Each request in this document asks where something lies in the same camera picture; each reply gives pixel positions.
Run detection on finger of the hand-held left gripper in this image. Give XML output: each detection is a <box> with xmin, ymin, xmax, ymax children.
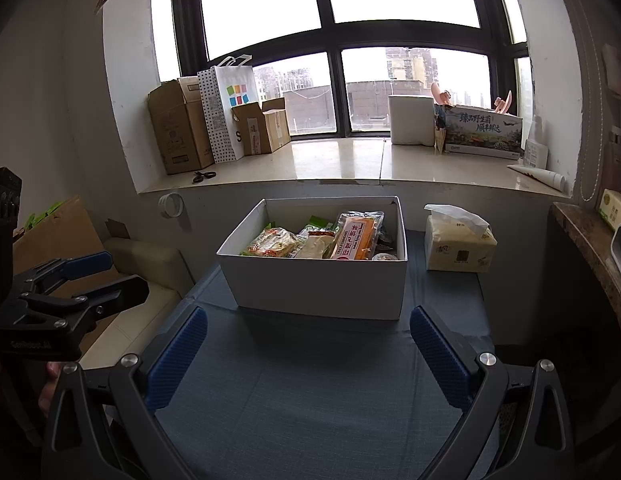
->
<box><xmin>13</xmin><ymin>251</ymin><xmax>114</xmax><ymax>306</ymax></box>
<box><xmin>10</xmin><ymin>275</ymin><xmax>150</xmax><ymax>341</ymax></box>

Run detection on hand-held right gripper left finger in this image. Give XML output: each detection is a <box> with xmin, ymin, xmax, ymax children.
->
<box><xmin>43</xmin><ymin>305</ymin><xmax>208</xmax><ymax>480</ymax></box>

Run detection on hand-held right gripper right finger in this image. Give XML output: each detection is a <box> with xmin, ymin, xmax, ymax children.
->
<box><xmin>409</xmin><ymin>305</ymin><xmax>576</xmax><ymax>480</ymax></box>

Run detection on orange red label snack packet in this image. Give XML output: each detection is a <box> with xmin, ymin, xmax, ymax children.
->
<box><xmin>331</xmin><ymin>211</ymin><xmax>385</xmax><ymax>262</ymax></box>

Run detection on white cardboard box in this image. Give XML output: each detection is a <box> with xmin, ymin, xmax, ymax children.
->
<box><xmin>215</xmin><ymin>196</ymin><xmax>409</xmax><ymax>322</ymax></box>

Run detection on orange white printed snack packet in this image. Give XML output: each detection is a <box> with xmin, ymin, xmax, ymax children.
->
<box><xmin>246</xmin><ymin>227</ymin><xmax>306</xmax><ymax>259</ymax></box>

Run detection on beige snack packet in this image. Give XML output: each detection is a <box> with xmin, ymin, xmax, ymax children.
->
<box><xmin>292</xmin><ymin>236</ymin><xmax>337</xmax><ymax>260</ymax></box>

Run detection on person's left hand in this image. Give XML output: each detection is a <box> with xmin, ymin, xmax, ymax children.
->
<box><xmin>39</xmin><ymin>361</ymin><xmax>64</xmax><ymax>417</ymax></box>

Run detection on cream cushioned stool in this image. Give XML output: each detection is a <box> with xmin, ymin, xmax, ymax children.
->
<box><xmin>80</xmin><ymin>237</ymin><xmax>196</xmax><ymax>371</ymax></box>

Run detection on brown cardboard box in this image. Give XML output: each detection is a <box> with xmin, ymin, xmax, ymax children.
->
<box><xmin>13</xmin><ymin>196</ymin><xmax>128</xmax><ymax>356</ymax></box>

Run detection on green packets in cardboard box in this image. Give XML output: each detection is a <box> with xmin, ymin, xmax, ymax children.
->
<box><xmin>24</xmin><ymin>201</ymin><xmax>65</xmax><ymax>229</ymax></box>

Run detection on clear tape roll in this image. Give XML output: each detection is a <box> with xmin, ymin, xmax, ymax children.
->
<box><xmin>158</xmin><ymin>192</ymin><xmax>184</xmax><ymax>219</ymax></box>

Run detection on tissue pack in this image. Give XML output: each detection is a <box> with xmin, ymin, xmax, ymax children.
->
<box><xmin>423</xmin><ymin>204</ymin><xmax>498</xmax><ymax>273</ymax></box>

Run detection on blue grey table cloth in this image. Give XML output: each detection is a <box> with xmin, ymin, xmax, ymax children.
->
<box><xmin>115</xmin><ymin>230</ymin><xmax>496</xmax><ymax>480</ymax></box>

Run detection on tall cardboard box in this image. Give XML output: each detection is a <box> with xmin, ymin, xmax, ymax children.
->
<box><xmin>148</xmin><ymin>79</ymin><xmax>214</xmax><ymax>176</ymax></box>

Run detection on polka dot paper bag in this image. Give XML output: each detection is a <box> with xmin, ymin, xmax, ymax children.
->
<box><xmin>197</xmin><ymin>67</ymin><xmax>231</xmax><ymax>164</ymax></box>

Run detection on white tube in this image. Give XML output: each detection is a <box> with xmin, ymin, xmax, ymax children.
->
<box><xmin>507</xmin><ymin>162</ymin><xmax>566</xmax><ymax>192</ymax></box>

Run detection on small printed paper bag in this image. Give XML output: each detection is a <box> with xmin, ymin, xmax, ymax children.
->
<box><xmin>433</xmin><ymin>102</ymin><xmax>447</xmax><ymax>155</ymax></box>

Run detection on open cardboard box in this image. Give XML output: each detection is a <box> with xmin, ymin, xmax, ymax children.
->
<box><xmin>231</xmin><ymin>97</ymin><xmax>292</xmax><ymax>157</ymax></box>

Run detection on printed landscape gift box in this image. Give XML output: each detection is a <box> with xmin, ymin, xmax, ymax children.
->
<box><xmin>443</xmin><ymin>105</ymin><xmax>524</xmax><ymax>161</ymax></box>

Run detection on white plastic bottle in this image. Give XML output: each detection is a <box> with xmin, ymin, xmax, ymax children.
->
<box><xmin>523</xmin><ymin>116</ymin><xmax>549</xmax><ymax>170</ymax></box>

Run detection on green white carton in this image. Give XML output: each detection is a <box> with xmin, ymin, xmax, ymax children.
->
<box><xmin>601</xmin><ymin>189</ymin><xmax>621</xmax><ymax>231</ymax></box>

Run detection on white bag coloured squares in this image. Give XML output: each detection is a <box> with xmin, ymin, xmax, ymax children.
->
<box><xmin>210</xmin><ymin>54</ymin><xmax>256</xmax><ymax>161</ymax></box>

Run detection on plain white box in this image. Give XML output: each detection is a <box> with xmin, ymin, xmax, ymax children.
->
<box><xmin>388</xmin><ymin>94</ymin><xmax>436</xmax><ymax>147</ymax></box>

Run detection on black window frame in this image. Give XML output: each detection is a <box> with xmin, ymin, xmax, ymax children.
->
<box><xmin>170</xmin><ymin>0</ymin><xmax>534</xmax><ymax>143</ymax></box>

